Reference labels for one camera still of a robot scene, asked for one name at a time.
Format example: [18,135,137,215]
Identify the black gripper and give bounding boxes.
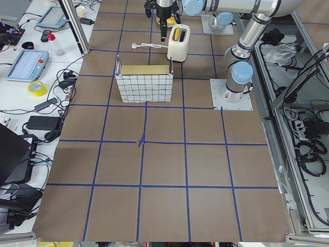
[144,0,179,42]

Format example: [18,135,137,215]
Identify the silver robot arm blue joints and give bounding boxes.
[182,0,301,93]

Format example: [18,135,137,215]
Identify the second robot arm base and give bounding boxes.
[201,12,234,36]

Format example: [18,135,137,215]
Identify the yellow toast slice in toaster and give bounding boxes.
[173,27,180,41]

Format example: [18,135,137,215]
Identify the white toaster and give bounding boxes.
[167,24,190,62]

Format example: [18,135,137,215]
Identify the golden triangular pastry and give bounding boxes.
[167,13,181,25]

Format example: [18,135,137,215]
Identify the light green plate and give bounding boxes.
[156,16,177,28]

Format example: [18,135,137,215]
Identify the white grid fabric basket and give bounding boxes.
[114,54,175,104]

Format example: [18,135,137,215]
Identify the paper cup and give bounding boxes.
[76,6,86,18]

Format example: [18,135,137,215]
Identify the upper blue teach pendant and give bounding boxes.
[36,6,67,30]

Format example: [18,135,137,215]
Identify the blue teach pendant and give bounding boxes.
[5,49,49,82]
[36,6,67,30]

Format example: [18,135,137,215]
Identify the red black tool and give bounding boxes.
[41,30,56,43]

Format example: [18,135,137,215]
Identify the white crumpled cloth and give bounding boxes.
[264,44,297,66]

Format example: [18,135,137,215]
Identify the black round object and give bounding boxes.
[22,41,34,50]

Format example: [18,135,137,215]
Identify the yellow tape roll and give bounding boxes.
[27,81,47,97]

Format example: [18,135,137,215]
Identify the lower blue teach pendant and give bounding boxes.
[5,49,49,82]

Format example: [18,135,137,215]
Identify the black power adapter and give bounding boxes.
[26,116,61,131]

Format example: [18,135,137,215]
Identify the black laptop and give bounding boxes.
[1,125,37,185]

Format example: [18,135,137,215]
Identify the white power cord with plug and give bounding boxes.
[131,42,169,49]

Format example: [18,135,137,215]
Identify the aluminium frame post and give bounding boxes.
[58,0,89,55]

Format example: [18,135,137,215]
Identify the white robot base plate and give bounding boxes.
[210,79,253,111]

